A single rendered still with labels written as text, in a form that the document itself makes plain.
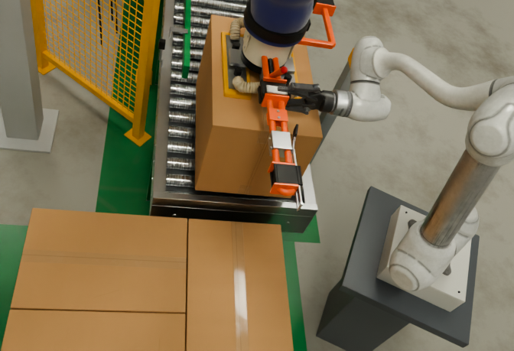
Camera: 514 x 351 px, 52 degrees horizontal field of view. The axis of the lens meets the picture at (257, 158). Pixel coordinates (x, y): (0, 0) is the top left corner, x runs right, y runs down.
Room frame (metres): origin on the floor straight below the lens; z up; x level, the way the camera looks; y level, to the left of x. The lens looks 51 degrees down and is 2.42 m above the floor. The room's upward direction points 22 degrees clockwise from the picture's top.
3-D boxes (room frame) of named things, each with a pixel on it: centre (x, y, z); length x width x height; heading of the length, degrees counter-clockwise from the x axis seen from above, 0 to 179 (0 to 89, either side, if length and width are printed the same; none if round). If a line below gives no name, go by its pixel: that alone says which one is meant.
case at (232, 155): (1.51, 0.10, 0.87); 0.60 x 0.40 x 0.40; 21
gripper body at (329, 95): (1.34, -0.12, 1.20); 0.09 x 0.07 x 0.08; 111
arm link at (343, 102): (1.37, -0.19, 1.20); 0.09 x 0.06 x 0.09; 21
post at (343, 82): (1.95, -0.25, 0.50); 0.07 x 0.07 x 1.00; 21
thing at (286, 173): (0.96, -0.09, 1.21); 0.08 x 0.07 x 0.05; 22
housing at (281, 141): (1.09, -0.05, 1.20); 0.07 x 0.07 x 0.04; 22
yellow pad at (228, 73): (1.49, 0.21, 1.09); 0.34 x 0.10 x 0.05; 22
